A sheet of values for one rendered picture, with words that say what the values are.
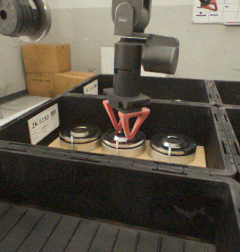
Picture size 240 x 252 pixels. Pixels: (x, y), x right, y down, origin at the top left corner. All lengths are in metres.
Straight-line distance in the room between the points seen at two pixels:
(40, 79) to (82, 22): 1.08
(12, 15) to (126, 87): 0.59
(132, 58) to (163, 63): 0.06
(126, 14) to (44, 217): 0.37
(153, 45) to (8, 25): 0.64
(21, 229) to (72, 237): 0.08
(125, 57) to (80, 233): 0.32
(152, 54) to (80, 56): 3.74
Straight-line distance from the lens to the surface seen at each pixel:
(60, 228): 0.40
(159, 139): 0.57
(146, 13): 0.53
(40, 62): 4.10
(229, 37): 3.58
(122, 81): 0.51
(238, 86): 0.91
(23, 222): 0.42
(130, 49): 0.50
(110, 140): 0.56
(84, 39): 4.14
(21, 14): 0.99
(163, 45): 0.49
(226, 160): 0.38
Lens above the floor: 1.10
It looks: 23 degrees down
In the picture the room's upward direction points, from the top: straight up
